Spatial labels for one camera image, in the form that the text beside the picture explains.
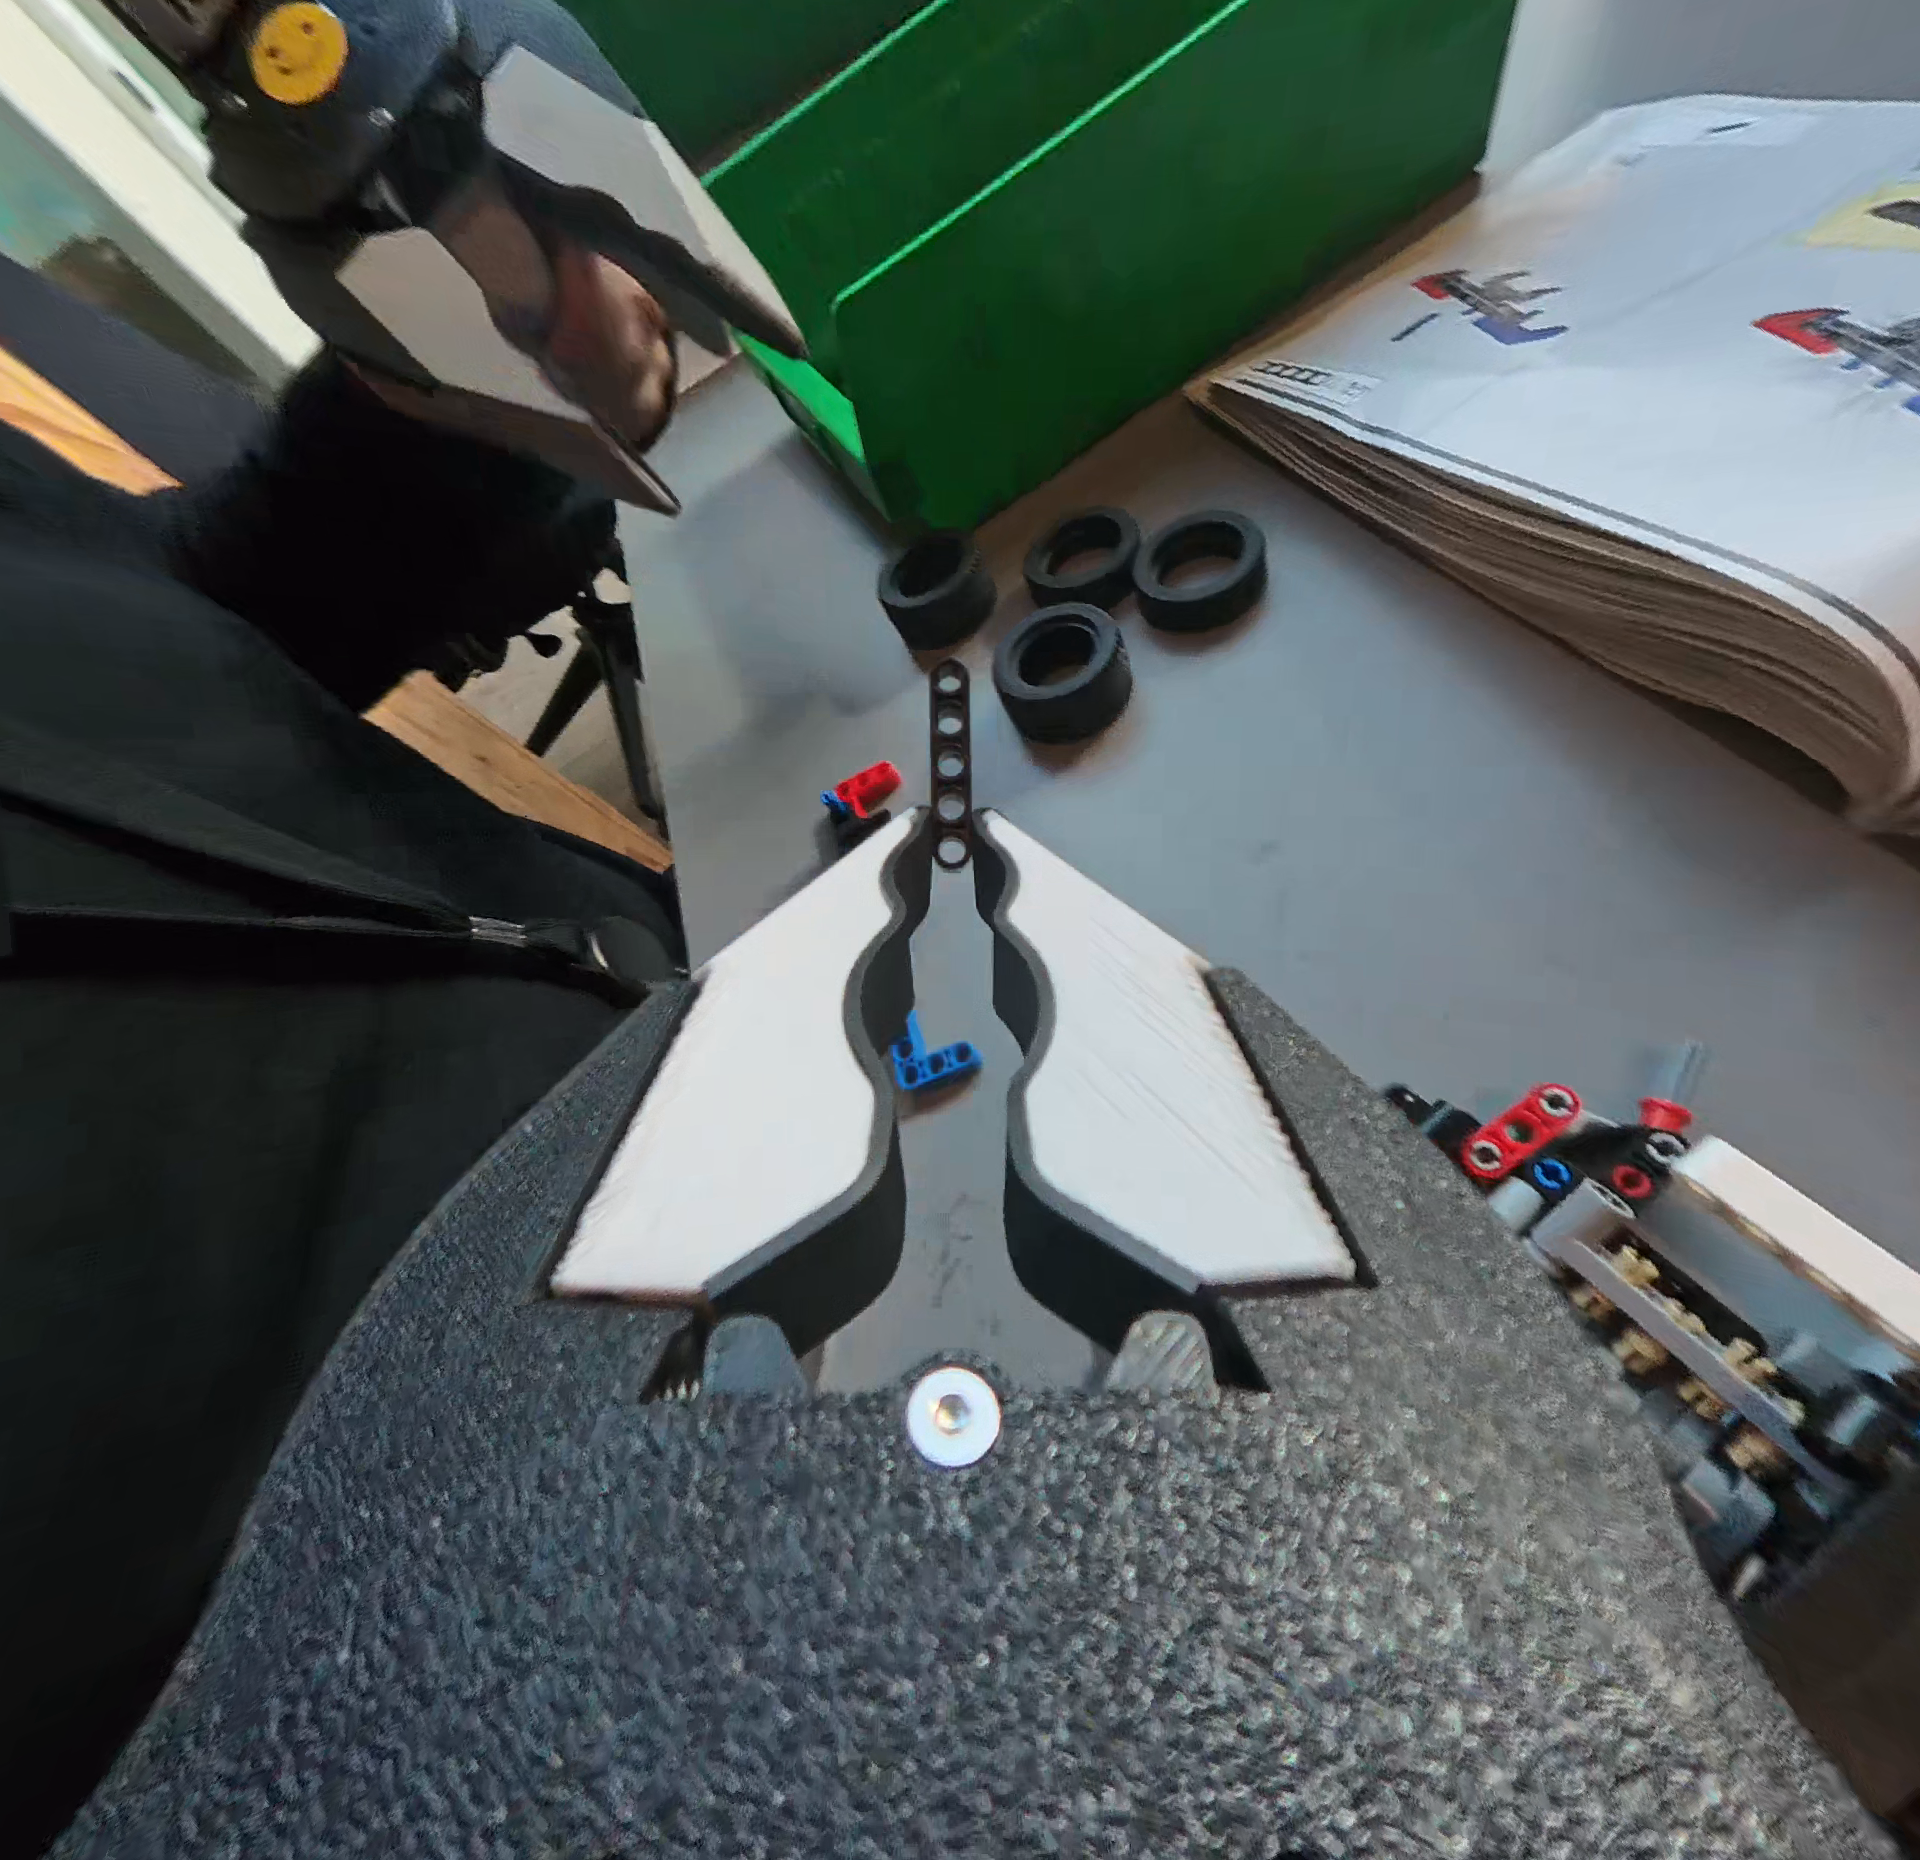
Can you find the white panel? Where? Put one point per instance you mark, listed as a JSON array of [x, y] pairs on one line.
[[90, 74]]

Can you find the toy brick race car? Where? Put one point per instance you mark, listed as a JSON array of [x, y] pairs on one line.
[[1651, 1288]]

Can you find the instruction booklet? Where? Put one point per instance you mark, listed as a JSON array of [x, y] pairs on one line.
[[1651, 388]]

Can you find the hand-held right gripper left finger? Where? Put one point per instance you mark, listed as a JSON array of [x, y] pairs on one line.
[[733, 1114]]

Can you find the black straight beam piece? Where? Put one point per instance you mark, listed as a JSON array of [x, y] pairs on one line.
[[953, 783]]

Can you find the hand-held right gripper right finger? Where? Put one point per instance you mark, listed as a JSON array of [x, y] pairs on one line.
[[1168, 1143]]

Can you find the wooden box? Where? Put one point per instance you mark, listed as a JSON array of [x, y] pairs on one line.
[[501, 765]]

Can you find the black rubber toy tire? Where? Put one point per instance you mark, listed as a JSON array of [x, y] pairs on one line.
[[937, 621], [1063, 721], [1202, 621], [1043, 581]]

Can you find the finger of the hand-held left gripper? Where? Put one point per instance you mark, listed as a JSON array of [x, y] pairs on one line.
[[468, 328], [616, 181]]

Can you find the person's left forearm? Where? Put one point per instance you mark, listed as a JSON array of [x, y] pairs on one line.
[[378, 540]]

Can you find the black beam brick assembly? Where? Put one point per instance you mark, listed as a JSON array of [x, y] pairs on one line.
[[931, 1062]]

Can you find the green plastic bin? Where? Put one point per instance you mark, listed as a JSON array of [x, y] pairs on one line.
[[1126, 235]]

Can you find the person's left hand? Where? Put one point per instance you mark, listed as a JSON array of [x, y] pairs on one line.
[[616, 349]]

